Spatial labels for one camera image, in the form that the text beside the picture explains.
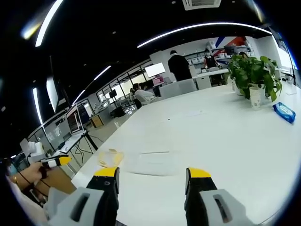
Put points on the open laptop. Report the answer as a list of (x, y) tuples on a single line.
[(74, 127)]

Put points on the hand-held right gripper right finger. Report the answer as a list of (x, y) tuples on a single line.
[(202, 186)]

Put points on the ceiling air vent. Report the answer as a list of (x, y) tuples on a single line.
[(202, 4)]

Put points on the hanging display screen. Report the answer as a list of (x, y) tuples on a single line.
[(52, 93)]

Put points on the person's left hand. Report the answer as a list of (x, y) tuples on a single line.
[(35, 171)]

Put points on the clear plastic bag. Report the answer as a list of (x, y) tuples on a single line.
[(152, 163)]

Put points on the brown cardboard box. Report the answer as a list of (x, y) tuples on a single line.
[(58, 181)]

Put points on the grey chair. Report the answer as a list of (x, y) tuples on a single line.
[(178, 87)]

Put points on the black laptop stand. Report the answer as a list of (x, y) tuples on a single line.
[(88, 144)]

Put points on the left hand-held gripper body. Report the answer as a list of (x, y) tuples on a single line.
[(34, 149)]

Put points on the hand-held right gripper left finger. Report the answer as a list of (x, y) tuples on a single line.
[(98, 188)]

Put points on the white computer monitor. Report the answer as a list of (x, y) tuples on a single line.
[(155, 69)]

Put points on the long ceiling light strip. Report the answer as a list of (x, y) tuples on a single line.
[(207, 30)]

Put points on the blue wet wipes pack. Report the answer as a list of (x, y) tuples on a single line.
[(284, 112)]

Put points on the person's white sleeve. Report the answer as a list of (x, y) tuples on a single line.
[(26, 207)]

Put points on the green plant in white cup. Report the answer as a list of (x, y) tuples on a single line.
[(255, 75)]

